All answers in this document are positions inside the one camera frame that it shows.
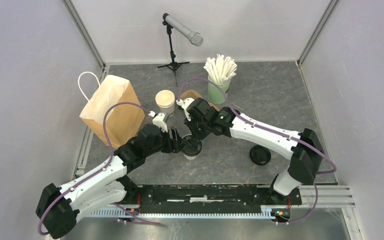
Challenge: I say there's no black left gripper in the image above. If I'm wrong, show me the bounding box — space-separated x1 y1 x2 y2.
144 126 188 157

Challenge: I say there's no black plastic cup lid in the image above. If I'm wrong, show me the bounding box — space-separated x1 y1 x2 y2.
181 134 203 157

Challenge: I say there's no white paper cup printed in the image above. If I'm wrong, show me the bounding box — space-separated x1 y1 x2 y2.
155 90 176 116

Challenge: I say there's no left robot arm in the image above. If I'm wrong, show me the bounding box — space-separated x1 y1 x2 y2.
35 124 191 239

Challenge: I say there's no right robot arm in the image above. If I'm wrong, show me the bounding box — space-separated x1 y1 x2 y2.
176 98 323 204

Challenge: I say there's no brown pulp cup carrier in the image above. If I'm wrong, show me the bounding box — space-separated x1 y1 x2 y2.
180 89 220 111

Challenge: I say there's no brown paper bag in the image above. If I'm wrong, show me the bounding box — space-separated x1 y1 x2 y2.
79 74 146 149

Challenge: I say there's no black microphone stand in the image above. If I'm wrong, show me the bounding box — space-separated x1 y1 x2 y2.
157 20 190 87

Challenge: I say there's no grey microphone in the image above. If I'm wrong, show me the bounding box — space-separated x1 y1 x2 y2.
162 13 204 47

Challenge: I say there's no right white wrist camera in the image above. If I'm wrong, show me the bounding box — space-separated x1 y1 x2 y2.
175 97 195 122

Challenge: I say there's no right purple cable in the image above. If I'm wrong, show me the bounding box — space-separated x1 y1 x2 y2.
177 77 338 226

